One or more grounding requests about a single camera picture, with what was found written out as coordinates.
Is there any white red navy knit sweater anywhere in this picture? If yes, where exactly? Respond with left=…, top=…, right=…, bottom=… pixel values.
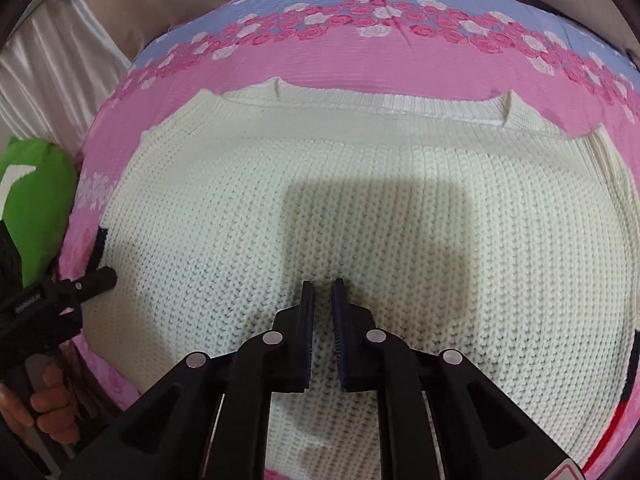
left=82, top=76, right=640, bottom=476

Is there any pink floral bed sheet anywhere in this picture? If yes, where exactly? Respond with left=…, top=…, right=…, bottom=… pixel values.
left=57, top=0, right=640, bottom=480

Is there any white satin curtain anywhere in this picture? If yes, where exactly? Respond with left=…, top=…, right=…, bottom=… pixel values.
left=0, top=0, right=132, bottom=161

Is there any person's left hand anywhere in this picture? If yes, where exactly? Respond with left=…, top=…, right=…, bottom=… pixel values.
left=0, top=362, right=81, bottom=445

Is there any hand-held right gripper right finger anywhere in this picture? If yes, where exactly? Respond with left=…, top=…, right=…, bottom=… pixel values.
left=332, top=278, right=586, bottom=480

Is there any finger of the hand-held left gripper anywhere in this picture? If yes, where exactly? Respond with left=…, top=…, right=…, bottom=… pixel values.
left=59, top=266, right=119, bottom=307

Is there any green plush cushion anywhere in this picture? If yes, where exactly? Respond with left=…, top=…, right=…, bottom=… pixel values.
left=0, top=137, right=79, bottom=286

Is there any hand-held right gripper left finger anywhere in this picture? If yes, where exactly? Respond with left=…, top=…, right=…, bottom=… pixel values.
left=60, top=280, right=316, bottom=480

